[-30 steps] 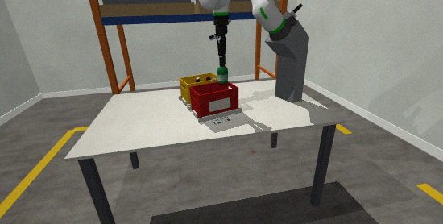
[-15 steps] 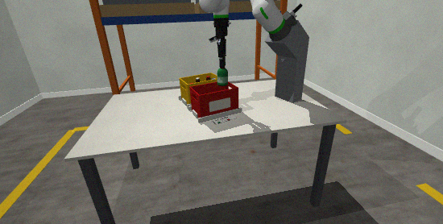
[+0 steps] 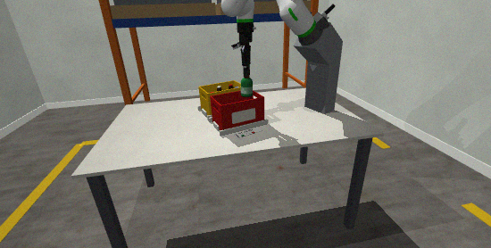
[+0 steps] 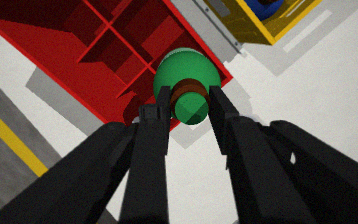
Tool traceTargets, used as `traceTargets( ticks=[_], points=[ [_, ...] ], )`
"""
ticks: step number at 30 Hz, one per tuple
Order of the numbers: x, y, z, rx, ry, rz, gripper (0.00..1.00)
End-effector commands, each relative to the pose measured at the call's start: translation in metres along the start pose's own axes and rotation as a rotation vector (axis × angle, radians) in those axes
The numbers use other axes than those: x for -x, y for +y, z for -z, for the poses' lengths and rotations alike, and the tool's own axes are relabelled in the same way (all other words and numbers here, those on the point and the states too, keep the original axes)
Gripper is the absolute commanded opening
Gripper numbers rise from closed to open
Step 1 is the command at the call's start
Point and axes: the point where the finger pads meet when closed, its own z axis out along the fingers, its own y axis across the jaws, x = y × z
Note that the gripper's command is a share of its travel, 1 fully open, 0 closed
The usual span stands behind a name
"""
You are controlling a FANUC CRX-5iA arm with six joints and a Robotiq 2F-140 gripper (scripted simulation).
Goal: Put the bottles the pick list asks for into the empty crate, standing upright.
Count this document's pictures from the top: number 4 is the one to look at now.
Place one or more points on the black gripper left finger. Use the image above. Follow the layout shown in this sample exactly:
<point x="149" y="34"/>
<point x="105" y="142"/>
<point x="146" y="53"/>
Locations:
<point x="77" y="189"/>

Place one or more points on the green bottle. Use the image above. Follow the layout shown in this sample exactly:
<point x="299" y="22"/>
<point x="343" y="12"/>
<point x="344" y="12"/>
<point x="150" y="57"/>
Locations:
<point x="189" y="73"/>

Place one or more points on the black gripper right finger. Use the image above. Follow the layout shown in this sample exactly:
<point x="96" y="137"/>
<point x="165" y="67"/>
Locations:
<point x="267" y="193"/>

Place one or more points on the red crate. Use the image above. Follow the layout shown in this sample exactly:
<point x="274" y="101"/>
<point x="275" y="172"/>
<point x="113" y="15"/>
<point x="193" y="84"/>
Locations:
<point x="111" y="78"/>

